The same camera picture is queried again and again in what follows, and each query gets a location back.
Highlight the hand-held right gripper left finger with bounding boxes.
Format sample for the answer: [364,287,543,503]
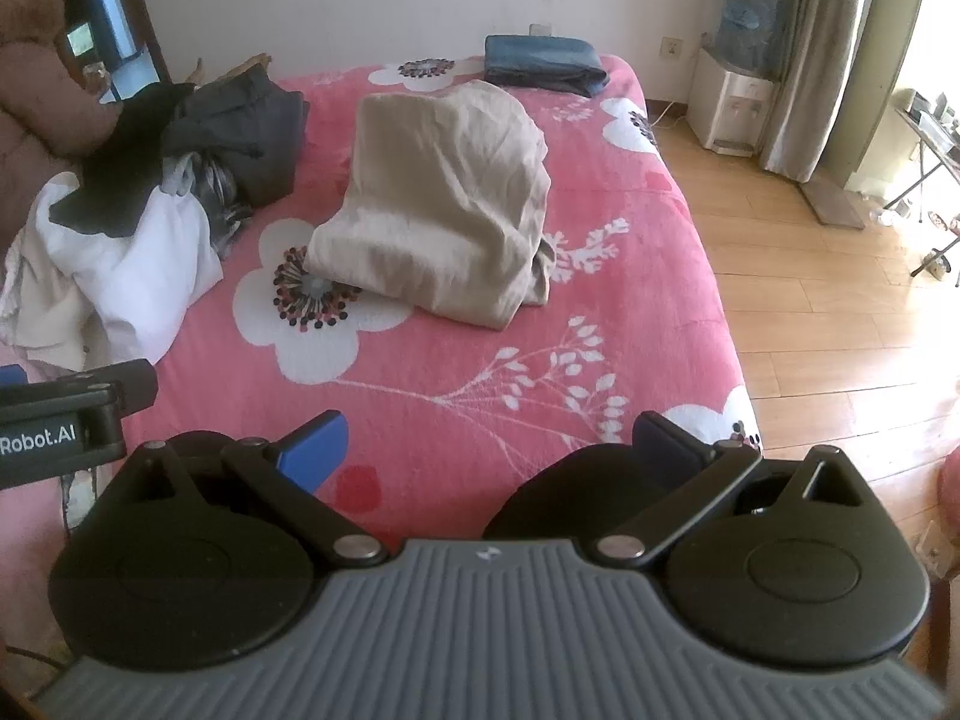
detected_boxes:
[124,411,391,567]

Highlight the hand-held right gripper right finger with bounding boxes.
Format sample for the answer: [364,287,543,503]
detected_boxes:
[592,411,875,567]

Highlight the beige shirt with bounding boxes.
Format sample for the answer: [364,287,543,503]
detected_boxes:
[306,81,556,331]

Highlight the cream garment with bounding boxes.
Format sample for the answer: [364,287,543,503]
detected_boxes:
[0,240,83,370]

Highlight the white garment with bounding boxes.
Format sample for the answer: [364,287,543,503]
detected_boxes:
[0,172,226,372]

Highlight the pink floral blanket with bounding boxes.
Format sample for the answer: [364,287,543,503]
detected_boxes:
[0,52,762,541]

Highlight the grey plaid garment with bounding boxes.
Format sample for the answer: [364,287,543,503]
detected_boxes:
[161,154,252,256]

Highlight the black garment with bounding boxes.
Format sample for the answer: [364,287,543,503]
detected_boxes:
[49,82,196,237]

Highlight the brown plush coat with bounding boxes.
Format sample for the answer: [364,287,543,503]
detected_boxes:
[0,0,125,241]

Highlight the pink plastic bag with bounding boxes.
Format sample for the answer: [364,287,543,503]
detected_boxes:
[936,446,960,533]

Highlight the brown floor mat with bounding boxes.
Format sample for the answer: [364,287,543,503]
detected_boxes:
[799,180,867,230]

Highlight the white water dispenser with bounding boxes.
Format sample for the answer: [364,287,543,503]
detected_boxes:
[686,49,781,158]

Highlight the wooden framed mirror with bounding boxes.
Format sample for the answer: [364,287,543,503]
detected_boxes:
[41,0,170,102]

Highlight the folded blue jeans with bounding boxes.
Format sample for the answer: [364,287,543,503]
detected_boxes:
[484,35,608,98]

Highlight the folding table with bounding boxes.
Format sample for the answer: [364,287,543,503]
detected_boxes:
[892,90,960,278]

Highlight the beige curtain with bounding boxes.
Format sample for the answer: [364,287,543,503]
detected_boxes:
[757,0,886,181]

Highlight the white power cable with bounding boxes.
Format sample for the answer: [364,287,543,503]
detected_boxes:
[645,97,695,128]

